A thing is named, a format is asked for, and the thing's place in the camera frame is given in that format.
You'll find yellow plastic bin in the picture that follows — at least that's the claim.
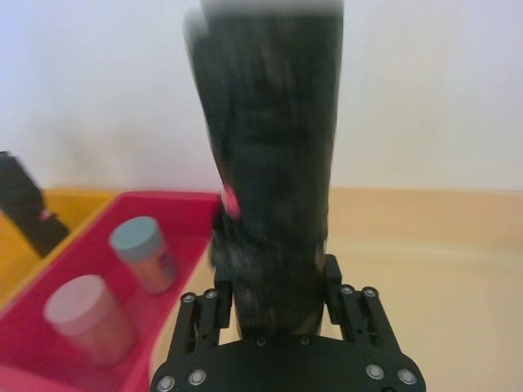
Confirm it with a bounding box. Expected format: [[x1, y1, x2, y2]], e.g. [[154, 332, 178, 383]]
[[0, 187, 120, 312]]

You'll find jar with white lid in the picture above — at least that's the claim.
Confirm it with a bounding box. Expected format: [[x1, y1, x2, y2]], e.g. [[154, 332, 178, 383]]
[[42, 274, 136, 366]]

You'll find red plastic bin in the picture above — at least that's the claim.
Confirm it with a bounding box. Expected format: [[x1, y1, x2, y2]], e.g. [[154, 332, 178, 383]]
[[0, 190, 224, 392]]

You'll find jar with blue lid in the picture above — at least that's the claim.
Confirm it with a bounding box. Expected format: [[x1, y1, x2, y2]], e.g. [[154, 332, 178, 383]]
[[109, 216, 179, 296]]

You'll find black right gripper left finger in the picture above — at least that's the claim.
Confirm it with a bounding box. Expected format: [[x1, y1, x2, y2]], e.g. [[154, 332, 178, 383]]
[[168, 261, 235, 361]]

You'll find tall black bottle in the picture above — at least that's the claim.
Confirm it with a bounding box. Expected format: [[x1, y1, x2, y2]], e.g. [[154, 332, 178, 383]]
[[183, 0, 345, 338]]

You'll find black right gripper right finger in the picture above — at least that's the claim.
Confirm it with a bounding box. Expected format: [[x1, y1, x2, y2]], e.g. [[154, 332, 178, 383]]
[[324, 254, 404, 357]]

